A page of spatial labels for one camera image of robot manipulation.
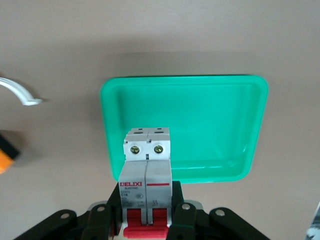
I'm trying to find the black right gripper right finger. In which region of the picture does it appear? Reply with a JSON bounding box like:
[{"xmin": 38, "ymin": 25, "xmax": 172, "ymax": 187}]
[{"xmin": 166, "ymin": 180, "xmax": 272, "ymax": 240}]

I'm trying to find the green plastic tray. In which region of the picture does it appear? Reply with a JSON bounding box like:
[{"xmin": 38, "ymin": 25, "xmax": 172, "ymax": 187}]
[{"xmin": 99, "ymin": 74, "xmax": 270, "ymax": 185}]

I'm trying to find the white curved bracket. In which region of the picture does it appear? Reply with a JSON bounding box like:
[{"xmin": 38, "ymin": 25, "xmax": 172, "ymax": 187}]
[{"xmin": 0, "ymin": 76, "xmax": 43, "ymax": 107}]

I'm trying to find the orange button box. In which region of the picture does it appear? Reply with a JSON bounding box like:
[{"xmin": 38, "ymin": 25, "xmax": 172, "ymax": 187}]
[{"xmin": 0, "ymin": 129, "xmax": 21, "ymax": 175}]

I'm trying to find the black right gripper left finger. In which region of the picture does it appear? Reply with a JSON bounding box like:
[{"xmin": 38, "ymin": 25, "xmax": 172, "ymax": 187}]
[{"xmin": 13, "ymin": 181, "xmax": 124, "ymax": 240}]

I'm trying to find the white red circuit breaker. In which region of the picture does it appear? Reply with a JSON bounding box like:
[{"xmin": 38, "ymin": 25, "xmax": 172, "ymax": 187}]
[{"xmin": 116, "ymin": 126, "xmax": 174, "ymax": 239}]

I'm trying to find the grey blurred mount edge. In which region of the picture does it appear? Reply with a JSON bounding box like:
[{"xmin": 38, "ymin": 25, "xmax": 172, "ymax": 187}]
[{"xmin": 305, "ymin": 199, "xmax": 320, "ymax": 240}]

